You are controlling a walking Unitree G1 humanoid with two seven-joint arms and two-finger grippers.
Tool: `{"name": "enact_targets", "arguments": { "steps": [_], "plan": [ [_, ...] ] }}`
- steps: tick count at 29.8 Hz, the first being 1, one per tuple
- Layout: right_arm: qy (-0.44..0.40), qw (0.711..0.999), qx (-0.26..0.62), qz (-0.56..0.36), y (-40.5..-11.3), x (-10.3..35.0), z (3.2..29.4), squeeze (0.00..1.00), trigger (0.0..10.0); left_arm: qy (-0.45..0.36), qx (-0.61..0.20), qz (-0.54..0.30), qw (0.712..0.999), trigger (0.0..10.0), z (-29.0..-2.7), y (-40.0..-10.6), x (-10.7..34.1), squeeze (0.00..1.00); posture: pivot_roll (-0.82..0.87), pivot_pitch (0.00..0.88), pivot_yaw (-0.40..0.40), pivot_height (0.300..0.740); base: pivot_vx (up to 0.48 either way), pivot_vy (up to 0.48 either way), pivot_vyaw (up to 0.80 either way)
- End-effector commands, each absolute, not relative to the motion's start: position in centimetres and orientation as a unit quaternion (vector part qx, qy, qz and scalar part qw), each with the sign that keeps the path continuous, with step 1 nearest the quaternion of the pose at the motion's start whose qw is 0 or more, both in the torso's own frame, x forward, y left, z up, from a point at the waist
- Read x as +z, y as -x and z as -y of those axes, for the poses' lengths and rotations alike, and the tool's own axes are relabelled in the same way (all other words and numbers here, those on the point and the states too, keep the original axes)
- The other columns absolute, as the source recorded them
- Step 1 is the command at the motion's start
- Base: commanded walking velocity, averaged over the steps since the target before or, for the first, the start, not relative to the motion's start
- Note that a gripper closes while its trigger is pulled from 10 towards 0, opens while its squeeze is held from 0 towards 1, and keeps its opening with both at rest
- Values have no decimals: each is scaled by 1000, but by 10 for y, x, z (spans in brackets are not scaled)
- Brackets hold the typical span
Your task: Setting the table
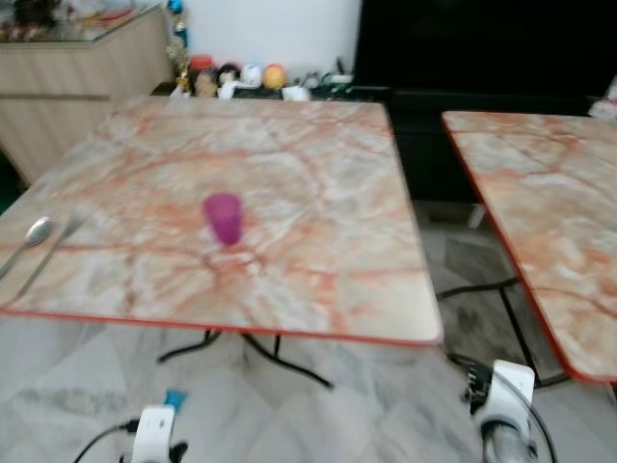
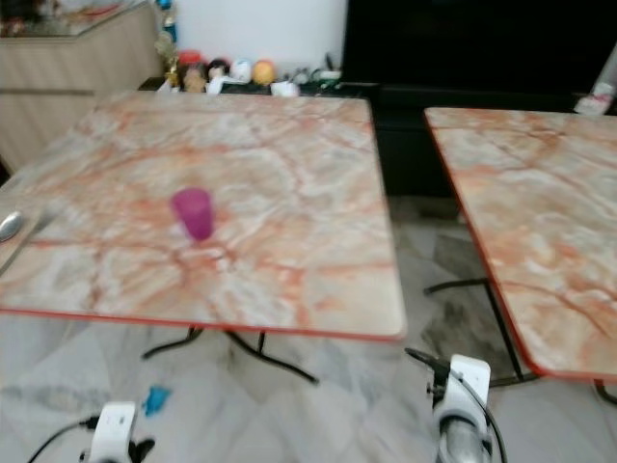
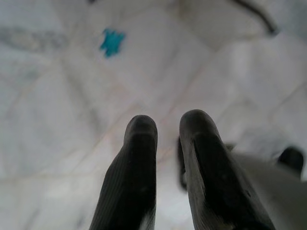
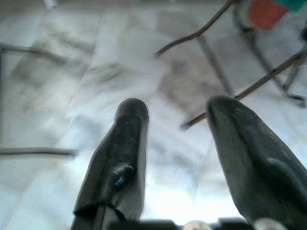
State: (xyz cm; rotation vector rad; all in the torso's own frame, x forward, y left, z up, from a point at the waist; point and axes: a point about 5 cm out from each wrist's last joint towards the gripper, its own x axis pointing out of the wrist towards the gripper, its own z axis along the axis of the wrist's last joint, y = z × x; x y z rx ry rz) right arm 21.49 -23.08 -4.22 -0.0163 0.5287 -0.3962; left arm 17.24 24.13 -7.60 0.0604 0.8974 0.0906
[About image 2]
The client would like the orange round figure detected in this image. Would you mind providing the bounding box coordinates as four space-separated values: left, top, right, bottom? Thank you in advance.
252 59 277 86

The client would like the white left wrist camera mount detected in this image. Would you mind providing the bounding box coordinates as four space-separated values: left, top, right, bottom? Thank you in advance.
92 401 138 463

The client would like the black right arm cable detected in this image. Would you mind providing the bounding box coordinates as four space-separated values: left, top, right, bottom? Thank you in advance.
405 347 507 463

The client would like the steel spoon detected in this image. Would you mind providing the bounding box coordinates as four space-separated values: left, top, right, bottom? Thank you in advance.
0 210 26 242

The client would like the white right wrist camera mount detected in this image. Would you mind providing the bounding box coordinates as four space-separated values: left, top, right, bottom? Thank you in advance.
441 355 493 416

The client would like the light wooden cabinet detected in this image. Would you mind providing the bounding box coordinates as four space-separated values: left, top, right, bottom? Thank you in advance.
0 5 170 175

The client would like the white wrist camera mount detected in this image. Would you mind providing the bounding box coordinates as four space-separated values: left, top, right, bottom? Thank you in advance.
92 401 138 463
441 355 493 416

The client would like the black-haired doll figure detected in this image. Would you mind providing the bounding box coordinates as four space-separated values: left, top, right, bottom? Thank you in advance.
207 59 230 92

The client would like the jar with red lid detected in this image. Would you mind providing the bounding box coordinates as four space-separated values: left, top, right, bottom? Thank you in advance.
179 51 205 94

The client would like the purple plastic cup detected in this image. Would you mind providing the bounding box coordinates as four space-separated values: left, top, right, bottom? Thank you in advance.
171 187 215 241

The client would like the black television screen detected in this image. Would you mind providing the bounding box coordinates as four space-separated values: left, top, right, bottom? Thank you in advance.
342 0 617 88

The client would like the gold trophy with blue ball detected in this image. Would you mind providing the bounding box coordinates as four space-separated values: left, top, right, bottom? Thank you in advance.
154 0 182 88

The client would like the small blue floor object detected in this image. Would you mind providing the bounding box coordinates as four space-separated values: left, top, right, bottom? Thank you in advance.
144 386 172 417

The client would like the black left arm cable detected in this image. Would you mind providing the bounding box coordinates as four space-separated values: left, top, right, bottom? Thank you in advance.
27 417 99 463

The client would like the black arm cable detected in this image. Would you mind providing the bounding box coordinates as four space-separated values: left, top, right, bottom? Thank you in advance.
405 347 507 463
27 417 99 463

